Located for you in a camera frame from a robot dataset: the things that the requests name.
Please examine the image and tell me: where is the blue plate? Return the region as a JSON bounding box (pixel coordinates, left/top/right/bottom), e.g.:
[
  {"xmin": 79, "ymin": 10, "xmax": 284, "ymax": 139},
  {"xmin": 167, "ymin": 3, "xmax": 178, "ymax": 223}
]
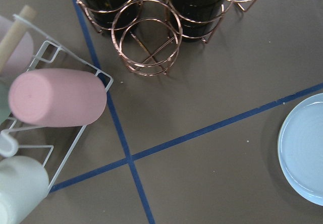
[{"xmin": 277, "ymin": 93, "xmax": 322, "ymax": 206}]

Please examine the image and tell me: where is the middle dark wine bottle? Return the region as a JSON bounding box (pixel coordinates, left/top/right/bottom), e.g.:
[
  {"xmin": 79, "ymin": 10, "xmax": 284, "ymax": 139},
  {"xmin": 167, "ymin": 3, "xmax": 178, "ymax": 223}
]
[{"xmin": 170, "ymin": 0, "xmax": 224, "ymax": 42}]

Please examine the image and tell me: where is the dark wine bottle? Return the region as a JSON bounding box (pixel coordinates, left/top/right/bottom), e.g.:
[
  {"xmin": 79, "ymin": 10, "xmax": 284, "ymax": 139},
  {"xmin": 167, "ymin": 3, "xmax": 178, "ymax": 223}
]
[
  {"xmin": 76, "ymin": 0, "xmax": 139, "ymax": 33},
  {"xmin": 170, "ymin": 0, "xmax": 224, "ymax": 42}
]

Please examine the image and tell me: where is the pink cup on rack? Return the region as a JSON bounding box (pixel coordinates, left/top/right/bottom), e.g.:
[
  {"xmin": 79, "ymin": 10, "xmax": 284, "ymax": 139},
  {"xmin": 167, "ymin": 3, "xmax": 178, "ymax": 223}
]
[{"xmin": 8, "ymin": 68, "xmax": 107, "ymax": 127}]

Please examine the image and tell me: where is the front dark wine bottle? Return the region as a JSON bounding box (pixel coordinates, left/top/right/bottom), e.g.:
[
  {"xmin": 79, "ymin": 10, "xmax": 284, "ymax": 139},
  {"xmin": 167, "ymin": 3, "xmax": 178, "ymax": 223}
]
[{"xmin": 76, "ymin": 0, "xmax": 139, "ymax": 33}]

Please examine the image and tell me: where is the pale pink cup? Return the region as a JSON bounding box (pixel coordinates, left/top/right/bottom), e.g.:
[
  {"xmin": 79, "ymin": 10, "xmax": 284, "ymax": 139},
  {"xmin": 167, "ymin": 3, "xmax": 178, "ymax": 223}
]
[{"xmin": 0, "ymin": 16, "xmax": 34, "ymax": 77}]

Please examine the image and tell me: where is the green cup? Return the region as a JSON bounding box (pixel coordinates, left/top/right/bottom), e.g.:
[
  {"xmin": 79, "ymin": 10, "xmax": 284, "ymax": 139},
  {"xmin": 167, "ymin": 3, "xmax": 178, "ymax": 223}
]
[{"xmin": 0, "ymin": 79, "xmax": 11, "ymax": 124}]

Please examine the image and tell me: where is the white cup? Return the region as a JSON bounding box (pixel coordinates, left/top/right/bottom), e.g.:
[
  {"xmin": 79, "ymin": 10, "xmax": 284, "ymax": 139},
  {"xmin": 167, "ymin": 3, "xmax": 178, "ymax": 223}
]
[{"xmin": 1, "ymin": 156, "xmax": 49, "ymax": 223}]

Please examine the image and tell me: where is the copper wire bottle rack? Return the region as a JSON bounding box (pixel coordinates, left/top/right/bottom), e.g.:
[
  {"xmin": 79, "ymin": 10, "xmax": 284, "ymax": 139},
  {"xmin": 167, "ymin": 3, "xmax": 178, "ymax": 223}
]
[{"xmin": 75, "ymin": 0, "xmax": 257, "ymax": 77}]

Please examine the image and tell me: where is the white wire cup rack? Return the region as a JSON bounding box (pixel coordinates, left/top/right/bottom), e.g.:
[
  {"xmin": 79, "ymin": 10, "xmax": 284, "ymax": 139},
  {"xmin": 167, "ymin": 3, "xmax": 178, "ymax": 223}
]
[{"xmin": 1, "ymin": 15, "xmax": 114, "ymax": 191}]

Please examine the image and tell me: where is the wooden rack handle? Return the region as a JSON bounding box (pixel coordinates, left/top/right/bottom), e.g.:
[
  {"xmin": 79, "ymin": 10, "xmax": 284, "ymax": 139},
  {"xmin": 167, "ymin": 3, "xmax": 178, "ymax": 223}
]
[{"xmin": 1, "ymin": 5, "xmax": 37, "ymax": 72}]

